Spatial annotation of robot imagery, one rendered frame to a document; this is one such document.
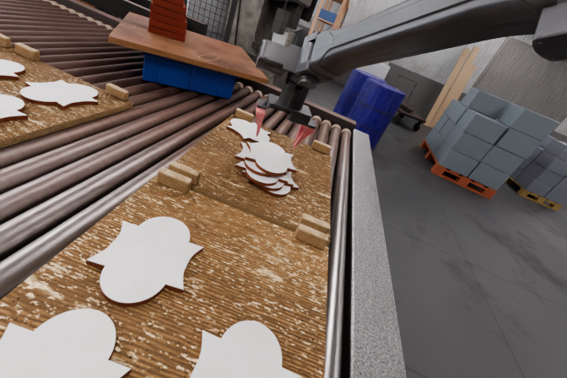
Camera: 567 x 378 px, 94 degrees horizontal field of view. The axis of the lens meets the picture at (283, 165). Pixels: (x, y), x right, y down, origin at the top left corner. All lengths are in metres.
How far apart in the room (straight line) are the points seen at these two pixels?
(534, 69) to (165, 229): 9.70
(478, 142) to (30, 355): 4.66
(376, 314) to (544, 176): 6.02
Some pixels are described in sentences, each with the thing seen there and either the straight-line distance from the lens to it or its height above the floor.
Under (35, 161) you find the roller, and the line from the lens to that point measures 0.61.
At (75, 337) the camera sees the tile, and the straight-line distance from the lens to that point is 0.36.
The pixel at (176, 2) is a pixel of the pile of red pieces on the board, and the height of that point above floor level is 1.16.
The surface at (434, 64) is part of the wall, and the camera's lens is 9.03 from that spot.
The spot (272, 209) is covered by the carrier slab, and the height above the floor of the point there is 0.94.
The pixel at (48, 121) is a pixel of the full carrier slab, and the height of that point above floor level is 0.94.
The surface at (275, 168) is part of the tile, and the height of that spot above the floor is 0.98.
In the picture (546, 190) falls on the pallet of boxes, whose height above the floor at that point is 0.26.
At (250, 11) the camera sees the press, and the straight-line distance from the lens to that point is 4.04.
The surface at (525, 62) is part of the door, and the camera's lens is 9.70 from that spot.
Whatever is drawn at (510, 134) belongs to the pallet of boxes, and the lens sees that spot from 4.78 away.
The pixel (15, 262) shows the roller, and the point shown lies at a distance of 0.45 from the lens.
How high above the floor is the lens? 1.27
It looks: 28 degrees down
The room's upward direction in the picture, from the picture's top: 23 degrees clockwise
